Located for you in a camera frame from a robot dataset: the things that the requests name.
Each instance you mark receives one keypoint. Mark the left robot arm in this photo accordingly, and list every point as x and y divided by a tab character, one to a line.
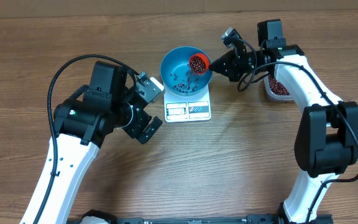
115	98

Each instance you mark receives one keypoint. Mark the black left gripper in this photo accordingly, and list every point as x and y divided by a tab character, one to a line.
145	119

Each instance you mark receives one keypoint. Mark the clear plastic container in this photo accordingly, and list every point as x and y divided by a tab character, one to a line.
274	97

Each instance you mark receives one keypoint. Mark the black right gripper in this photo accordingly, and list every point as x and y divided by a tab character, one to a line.
229	68

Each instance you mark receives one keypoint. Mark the red measuring scoop blue handle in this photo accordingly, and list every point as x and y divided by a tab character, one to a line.
199	63

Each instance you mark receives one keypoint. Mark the red beans in bowl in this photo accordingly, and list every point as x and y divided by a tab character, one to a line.
183	79

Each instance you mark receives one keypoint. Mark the blue bowl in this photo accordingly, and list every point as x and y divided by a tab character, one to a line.
176	57

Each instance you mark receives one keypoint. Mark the white kitchen scale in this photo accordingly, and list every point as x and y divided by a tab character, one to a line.
180	109

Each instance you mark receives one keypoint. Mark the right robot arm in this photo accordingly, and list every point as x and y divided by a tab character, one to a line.
326	143

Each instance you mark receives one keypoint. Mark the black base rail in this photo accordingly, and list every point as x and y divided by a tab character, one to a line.
97	216

